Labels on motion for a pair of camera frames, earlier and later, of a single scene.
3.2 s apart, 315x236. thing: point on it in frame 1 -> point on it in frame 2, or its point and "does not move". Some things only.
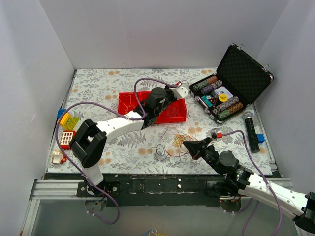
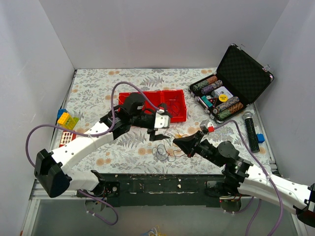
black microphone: [248, 117] does not move
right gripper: [199, 150] -> [196, 143]
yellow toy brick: [64, 118] does not move
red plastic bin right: [175, 112] does not move
